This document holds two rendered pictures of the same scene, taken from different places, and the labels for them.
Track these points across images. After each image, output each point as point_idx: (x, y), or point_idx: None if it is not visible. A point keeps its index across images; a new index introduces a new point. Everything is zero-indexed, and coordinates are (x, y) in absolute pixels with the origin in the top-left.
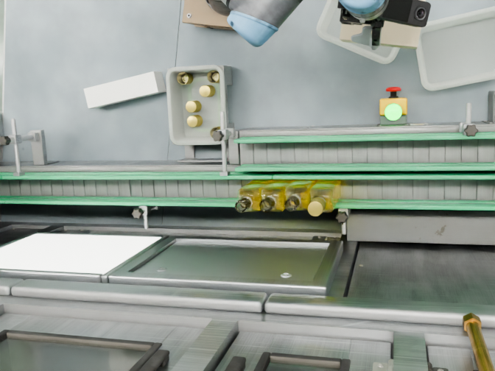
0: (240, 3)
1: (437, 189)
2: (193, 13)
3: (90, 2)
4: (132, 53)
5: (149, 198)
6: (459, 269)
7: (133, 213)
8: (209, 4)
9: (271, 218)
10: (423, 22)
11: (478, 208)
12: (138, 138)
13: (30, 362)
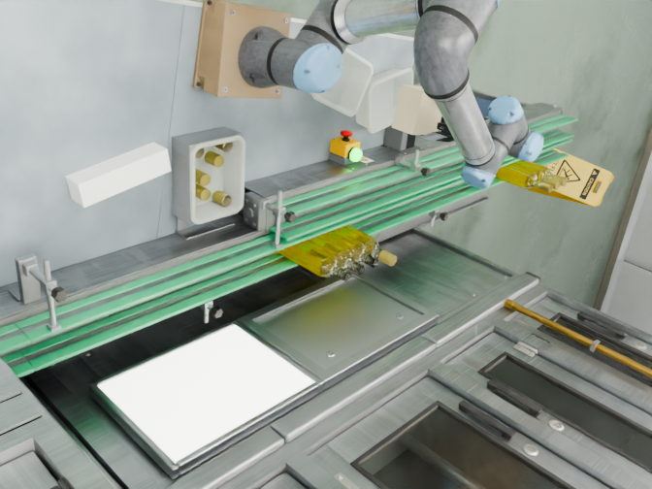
0: (490, 166)
1: None
2: (228, 86)
3: (59, 61)
4: (119, 124)
5: (192, 290)
6: (419, 263)
7: (216, 314)
8: (251, 80)
9: None
10: None
11: (413, 217)
12: (124, 223)
13: (420, 461)
